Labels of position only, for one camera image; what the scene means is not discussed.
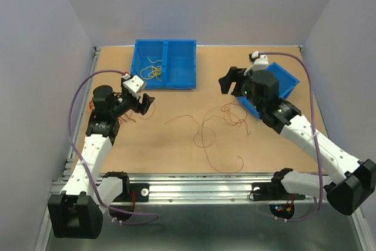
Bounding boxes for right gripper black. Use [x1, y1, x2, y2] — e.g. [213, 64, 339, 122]
[217, 68, 264, 113]

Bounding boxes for thin dark red wire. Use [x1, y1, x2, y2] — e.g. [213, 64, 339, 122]
[220, 98, 252, 136]

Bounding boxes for yellow wires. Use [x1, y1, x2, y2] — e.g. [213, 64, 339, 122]
[139, 55, 164, 82]

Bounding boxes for blue bin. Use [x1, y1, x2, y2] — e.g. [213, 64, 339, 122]
[237, 62, 300, 119]
[131, 39, 167, 90]
[162, 39, 197, 90]

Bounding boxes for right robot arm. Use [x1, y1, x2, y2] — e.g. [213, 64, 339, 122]
[219, 67, 375, 216]

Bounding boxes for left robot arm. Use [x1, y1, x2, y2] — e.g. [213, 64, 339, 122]
[48, 85, 155, 239]

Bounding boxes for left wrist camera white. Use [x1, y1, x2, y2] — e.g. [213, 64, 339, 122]
[122, 73, 146, 99]

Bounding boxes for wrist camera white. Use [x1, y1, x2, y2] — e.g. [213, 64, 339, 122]
[122, 73, 146, 99]
[244, 51, 269, 75]

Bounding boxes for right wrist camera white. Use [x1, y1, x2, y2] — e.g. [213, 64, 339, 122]
[244, 51, 269, 75]

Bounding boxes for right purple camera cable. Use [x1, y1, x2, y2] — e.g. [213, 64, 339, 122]
[264, 51, 326, 224]

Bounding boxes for purple camera cable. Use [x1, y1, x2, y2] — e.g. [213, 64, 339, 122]
[68, 69, 160, 226]
[264, 51, 326, 224]

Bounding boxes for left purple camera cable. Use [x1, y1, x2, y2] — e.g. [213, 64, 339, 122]
[68, 69, 160, 226]

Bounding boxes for aluminium left rail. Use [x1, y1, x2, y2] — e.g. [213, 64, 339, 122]
[65, 46, 102, 169]

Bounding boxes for aluminium rail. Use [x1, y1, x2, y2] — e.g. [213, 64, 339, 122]
[65, 46, 102, 169]
[48, 173, 360, 205]

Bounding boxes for aluminium front rail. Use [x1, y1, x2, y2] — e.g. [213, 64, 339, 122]
[48, 173, 360, 205]

